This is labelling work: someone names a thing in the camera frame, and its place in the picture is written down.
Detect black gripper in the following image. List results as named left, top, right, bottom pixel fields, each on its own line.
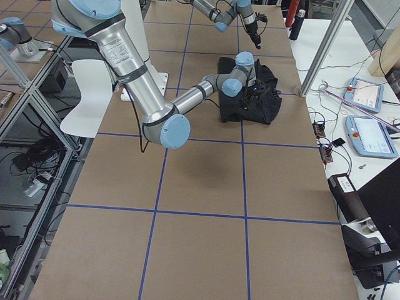
left=244, top=21, right=261, bottom=49
left=240, top=79, right=277, bottom=108

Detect black graphic t-shirt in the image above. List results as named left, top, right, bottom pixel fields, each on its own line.
left=219, top=60, right=282, bottom=124

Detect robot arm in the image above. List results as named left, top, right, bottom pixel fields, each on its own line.
left=51, top=1, right=281, bottom=149
left=184, top=0, right=268, bottom=49

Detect black water bottle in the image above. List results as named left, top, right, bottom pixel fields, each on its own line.
left=289, top=9, right=306, bottom=41

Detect red bottle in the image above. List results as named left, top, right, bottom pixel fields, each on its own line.
left=285, top=0, right=300, bottom=28

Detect upper teach pendant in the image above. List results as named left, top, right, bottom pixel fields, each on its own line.
left=343, top=77, right=384, bottom=114

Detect teach pendant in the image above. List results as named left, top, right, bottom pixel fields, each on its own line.
left=343, top=77, right=384, bottom=114
left=345, top=116, right=398, bottom=159

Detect lower teach pendant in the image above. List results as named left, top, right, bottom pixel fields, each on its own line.
left=345, top=116, right=398, bottom=159

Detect black box device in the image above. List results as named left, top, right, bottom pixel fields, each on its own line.
left=327, top=173, right=370, bottom=224

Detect white chair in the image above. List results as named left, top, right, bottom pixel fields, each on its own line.
left=60, top=59, right=113, bottom=138

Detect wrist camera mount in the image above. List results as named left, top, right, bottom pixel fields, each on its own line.
left=254, top=12, right=268, bottom=24

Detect aluminium frame post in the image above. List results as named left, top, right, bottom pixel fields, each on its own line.
left=299, top=0, right=355, bottom=98

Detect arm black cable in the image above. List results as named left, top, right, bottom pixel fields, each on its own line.
left=118, top=84, right=151, bottom=154

